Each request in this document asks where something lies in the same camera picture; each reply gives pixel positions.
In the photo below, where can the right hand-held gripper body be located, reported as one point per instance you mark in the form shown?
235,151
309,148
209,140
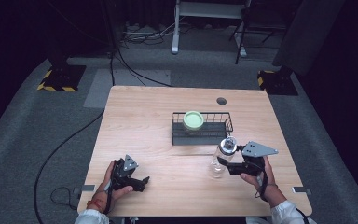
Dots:
254,163

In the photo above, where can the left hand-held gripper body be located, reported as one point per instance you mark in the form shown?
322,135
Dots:
125,175

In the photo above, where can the clear bottle with silver cap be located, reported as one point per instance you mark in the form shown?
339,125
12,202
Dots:
222,154

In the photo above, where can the glass jar with green lid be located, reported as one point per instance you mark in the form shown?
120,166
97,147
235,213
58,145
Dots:
193,120

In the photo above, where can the person's right hand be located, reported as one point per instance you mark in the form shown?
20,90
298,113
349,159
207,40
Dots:
271,182

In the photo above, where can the person's left hand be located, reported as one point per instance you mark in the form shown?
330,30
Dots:
100,194

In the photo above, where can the black yellow striped stand base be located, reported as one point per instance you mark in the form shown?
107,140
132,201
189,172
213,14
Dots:
276,82
61,77

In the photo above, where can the black metal stand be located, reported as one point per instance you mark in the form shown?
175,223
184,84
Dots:
240,40

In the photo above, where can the grey hanging panel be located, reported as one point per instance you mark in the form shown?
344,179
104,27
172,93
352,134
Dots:
307,34

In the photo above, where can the small grey bracket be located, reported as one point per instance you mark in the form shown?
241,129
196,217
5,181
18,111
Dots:
88,188
301,189

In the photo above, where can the white desk frame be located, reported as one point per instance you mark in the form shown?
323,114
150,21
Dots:
175,40

